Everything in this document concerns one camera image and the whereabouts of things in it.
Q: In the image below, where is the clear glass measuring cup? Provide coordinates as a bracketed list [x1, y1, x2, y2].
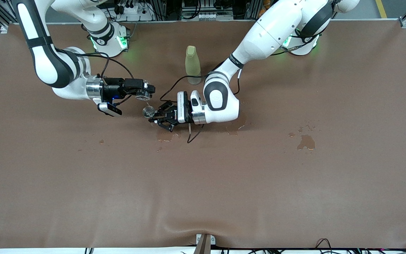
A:
[136, 83, 155, 101]

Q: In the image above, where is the brown liquid puddle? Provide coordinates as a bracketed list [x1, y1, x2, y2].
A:
[156, 129, 180, 143]
[224, 118, 247, 137]
[297, 134, 316, 151]

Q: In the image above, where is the yellow-green bottle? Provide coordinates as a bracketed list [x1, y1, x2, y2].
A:
[185, 46, 202, 85]

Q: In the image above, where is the white power strip with plugs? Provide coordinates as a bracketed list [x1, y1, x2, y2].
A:
[117, 3, 143, 15]

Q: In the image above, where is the brown table mat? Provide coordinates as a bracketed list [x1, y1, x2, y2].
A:
[0, 20, 406, 249]

